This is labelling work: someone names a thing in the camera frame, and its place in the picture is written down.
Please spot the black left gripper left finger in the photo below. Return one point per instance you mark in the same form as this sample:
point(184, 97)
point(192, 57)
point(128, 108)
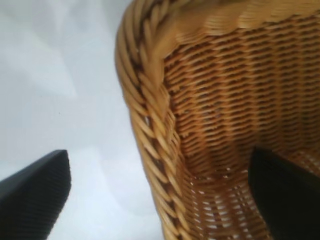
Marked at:
point(30, 200)

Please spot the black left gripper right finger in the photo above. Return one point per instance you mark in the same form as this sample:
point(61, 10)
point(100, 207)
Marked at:
point(290, 200)

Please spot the woven wicker basket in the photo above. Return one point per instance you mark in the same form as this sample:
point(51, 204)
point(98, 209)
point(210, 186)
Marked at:
point(225, 100)

